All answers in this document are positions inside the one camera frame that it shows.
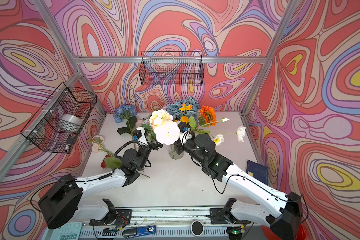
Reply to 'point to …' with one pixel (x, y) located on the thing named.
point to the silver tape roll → (70, 123)
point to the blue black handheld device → (133, 232)
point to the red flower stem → (111, 162)
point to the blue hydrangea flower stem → (128, 112)
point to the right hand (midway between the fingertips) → (172, 134)
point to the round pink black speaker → (197, 228)
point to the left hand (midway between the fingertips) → (156, 128)
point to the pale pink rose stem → (97, 141)
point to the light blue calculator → (71, 231)
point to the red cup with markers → (270, 235)
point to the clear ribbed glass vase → (173, 153)
